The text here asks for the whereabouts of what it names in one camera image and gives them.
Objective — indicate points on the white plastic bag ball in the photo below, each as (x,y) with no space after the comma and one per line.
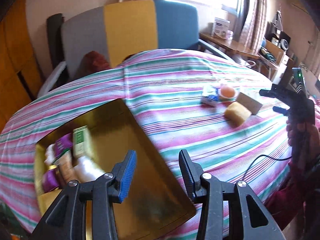
(86,170)

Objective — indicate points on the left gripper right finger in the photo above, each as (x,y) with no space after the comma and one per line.
(248,217)

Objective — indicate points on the blue tissue packet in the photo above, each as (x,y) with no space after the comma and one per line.
(210,96)

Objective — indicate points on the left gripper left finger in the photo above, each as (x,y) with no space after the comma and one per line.
(66,216)

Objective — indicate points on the white box on desk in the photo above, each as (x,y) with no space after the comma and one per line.
(220,28)

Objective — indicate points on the small white plastic bag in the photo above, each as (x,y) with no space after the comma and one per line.
(50,155)

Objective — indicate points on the large beige cardboard box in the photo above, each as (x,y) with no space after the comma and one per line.
(251,103)

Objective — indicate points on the purple snack packet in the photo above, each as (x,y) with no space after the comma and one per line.
(62,145)

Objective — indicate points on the grey yellow blue headboard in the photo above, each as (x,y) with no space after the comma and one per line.
(121,29)

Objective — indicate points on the wooden desk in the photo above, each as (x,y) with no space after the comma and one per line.
(230,45)

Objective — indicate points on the green tea box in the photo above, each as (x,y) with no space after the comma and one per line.
(82,143)

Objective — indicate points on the person right hand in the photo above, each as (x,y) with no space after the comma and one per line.
(303,138)

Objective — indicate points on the orange round container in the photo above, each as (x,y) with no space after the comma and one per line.
(227,93)

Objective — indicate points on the striped bed sheet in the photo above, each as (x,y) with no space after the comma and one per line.
(18,140)

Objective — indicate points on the gold tray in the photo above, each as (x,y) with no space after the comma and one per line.
(156,203)

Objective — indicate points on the wooden wardrobe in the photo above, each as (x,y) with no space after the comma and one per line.
(21,78)

